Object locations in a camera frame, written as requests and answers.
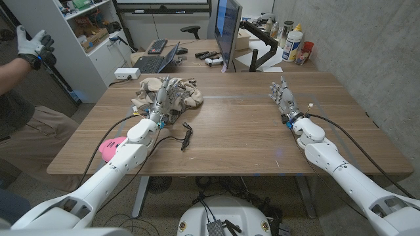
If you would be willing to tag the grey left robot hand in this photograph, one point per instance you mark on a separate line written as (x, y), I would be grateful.
(161, 98)

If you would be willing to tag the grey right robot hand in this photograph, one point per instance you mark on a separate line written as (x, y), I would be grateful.
(287, 98)

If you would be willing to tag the person's gloved hand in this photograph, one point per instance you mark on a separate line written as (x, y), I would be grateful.
(31, 46)

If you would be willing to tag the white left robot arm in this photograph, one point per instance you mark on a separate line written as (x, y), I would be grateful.
(108, 170)

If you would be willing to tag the person's bare forearm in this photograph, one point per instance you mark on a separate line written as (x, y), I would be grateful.
(11, 75)

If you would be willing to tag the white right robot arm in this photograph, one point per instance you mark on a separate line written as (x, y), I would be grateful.
(344, 170)

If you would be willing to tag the beige patterned scarf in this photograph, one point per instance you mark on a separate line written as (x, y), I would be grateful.
(190, 93)

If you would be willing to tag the pink heart-shaped device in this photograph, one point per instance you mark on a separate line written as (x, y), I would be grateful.
(110, 149)

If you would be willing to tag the black laptop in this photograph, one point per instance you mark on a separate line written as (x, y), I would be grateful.
(154, 62)

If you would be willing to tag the white power strip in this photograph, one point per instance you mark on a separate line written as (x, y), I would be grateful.
(126, 73)

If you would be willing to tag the white shelf unit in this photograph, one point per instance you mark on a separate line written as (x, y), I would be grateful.
(75, 62)

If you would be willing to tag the wooden desk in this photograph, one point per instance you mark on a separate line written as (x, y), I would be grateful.
(197, 64)

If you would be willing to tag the black computer mouse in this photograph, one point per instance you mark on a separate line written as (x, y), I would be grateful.
(181, 50)

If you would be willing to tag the black keyboard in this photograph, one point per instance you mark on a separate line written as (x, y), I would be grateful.
(157, 46)

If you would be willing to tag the white wipes canister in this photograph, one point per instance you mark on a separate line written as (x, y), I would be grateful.
(291, 46)

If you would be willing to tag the white paper sheet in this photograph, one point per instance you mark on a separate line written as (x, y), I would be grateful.
(244, 59)

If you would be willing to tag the black remote control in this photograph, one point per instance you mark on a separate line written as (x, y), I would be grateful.
(206, 54)

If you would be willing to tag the white game controller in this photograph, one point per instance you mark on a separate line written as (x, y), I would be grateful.
(213, 61)

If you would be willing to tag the open cardboard box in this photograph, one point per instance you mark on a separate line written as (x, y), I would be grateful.
(95, 39)

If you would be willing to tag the dark-lidded jar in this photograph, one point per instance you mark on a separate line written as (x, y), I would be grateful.
(286, 32)

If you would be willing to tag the pale sticky note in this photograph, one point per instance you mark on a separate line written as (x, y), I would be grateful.
(224, 67)

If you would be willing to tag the yellow-capped bottle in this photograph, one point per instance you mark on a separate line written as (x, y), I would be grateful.
(298, 27)

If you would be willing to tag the small cardboard box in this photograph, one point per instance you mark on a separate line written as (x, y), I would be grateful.
(243, 39)

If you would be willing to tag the black office chair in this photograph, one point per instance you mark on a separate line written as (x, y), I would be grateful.
(191, 30)

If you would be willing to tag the black computer monitor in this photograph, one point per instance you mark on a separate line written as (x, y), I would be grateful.
(226, 29)

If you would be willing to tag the person's khaki trousers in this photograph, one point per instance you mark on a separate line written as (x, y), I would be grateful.
(36, 141)

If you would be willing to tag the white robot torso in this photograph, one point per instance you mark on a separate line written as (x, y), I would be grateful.
(226, 213)

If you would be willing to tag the wall whiteboard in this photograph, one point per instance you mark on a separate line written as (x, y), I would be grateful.
(162, 1)

